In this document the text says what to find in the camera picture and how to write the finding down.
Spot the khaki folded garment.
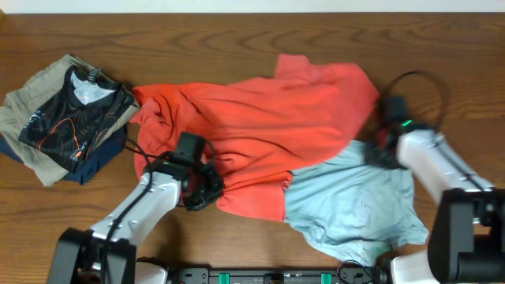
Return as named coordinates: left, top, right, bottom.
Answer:
left=0, top=54, right=140, bottom=187

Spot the light blue t-shirt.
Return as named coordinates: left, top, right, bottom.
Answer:
left=285, top=140, right=428, bottom=266

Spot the black orange patterned shirt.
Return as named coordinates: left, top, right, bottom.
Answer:
left=18, top=65, right=134, bottom=172

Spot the red t-shirt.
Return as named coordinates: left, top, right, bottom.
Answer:
left=133, top=54, right=379, bottom=221

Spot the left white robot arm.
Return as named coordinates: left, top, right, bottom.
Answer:
left=47, top=161, right=224, bottom=284

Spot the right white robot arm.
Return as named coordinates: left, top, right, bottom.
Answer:
left=368, top=120, right=504, bottom=283

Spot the navy folded garment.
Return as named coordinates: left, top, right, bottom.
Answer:
left=1, top=122, right=127, bottom=186

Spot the small black base cable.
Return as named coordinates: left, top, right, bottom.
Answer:
left=338, top=259, right=376, bottom=284

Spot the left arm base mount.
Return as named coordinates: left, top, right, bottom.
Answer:
left=134, top=257, right=172, bottom=284

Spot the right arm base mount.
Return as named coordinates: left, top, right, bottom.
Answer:
left=372, top=250, right=439, bottom=284

